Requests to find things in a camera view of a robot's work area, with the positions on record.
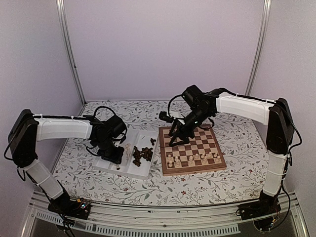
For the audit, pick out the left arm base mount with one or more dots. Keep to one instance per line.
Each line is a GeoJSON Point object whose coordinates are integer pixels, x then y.
{"type": "Point", "coordinates": [79, 208]}

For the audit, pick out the front aluminium rail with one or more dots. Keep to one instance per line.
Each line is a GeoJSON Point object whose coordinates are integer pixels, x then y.
{"type": "Point", "coordinates": [120, 220]}

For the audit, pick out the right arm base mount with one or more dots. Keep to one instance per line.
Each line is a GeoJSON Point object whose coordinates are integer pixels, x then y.
{"type": "Point", "coordinates": [266, 205]}

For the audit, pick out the left aluminium frame post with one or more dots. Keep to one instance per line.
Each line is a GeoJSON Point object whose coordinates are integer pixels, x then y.
{"type": "Point", "coordinates": [69, 51]}

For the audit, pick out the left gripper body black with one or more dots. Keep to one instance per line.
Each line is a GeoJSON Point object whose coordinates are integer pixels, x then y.
{"type": "Point", "coordinates": [108, 153]}

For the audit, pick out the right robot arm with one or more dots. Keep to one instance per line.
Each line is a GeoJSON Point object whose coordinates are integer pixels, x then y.
{"type": "Point", "coordinates": [275, 115]}

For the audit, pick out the aluminium frame post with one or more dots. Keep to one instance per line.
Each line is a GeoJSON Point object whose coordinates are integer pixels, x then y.
{"type": "Point", "coordinates": [260, 44]}
{"type": "Point", "coordinates": [69, 51]}

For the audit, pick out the right aluminium frame post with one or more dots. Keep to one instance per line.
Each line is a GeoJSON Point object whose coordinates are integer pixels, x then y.
{"type": "Point", "coordinates": [260, 44]}

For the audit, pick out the light chess king piece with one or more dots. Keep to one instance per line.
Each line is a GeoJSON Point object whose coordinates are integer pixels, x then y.
{"type": "Point", "coordinates": [190, 161]}

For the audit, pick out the white plastic compartment tray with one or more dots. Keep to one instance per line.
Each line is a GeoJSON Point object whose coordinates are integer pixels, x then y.
{"type": "Point", "coordinates": [135, 138]}

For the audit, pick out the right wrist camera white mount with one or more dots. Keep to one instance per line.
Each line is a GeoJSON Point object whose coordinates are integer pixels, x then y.
{"type": "Point", "coordinates": [171, 117]}

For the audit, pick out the pile of light chess pieces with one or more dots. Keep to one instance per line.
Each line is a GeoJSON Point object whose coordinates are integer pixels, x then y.
{"type": "Point", "coordinates": [125, 157]}

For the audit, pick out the wooden chess board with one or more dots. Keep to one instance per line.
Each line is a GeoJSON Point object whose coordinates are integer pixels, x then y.
{"type": "Point", "coordinates": [203, 143]}

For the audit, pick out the pile of dark chess pieces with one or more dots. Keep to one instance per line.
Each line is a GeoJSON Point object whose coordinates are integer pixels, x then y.
{"type": "Point", "coordinates": [144, 149]}

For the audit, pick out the light chess rook piece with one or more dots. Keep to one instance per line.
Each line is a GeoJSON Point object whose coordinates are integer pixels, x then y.
{"type": "Point", "coordinates": [169, 163]}

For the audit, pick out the light chess bishop piece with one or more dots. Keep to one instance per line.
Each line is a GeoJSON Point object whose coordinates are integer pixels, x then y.
{"type": "Point", "coordinates": [177, 163]}

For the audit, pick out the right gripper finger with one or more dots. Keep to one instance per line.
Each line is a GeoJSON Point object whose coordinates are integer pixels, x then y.
{"type": "Point", "coordinates": [182, 142]}
{"type": "Point", "coordinates": [173, 133]}

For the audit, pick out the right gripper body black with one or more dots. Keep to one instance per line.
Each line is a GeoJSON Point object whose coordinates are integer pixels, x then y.
{"type": "Point", "coordinates": [190, 132]}

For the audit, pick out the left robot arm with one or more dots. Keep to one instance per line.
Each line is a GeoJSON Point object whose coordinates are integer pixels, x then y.
{"type": "Point", "coordinates": [31, 128]}

